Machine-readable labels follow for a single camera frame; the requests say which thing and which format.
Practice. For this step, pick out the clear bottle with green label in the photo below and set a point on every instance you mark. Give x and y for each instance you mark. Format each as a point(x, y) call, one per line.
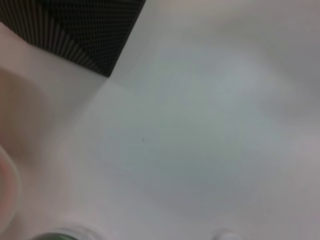
point(62, 235)

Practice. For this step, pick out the black mesh pen holder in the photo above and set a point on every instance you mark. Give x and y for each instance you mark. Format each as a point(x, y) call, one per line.
point(75, 30)

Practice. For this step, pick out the green glass fruit plate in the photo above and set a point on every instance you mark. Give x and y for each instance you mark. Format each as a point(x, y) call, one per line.
point(15, 105)

